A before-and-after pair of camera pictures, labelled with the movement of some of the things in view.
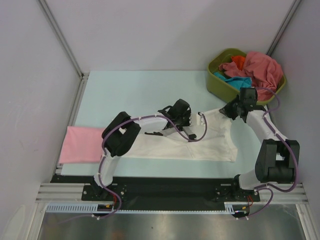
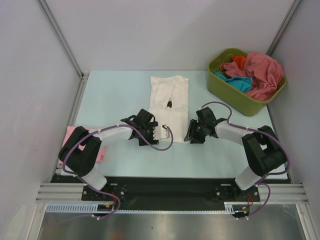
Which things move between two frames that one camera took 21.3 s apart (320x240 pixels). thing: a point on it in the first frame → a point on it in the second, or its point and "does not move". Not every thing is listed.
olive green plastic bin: (221, 88) does not move
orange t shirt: (239, 60) does not move
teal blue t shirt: (237, 82) does not move
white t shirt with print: (218, 144) → (169, 100)
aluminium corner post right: (283, 28) does not move
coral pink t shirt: (265, 72) does not move
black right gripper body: (231, 109) → (197, 131)
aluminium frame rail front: (284, 193) does not move
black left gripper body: (185, 119) → (147, 132)
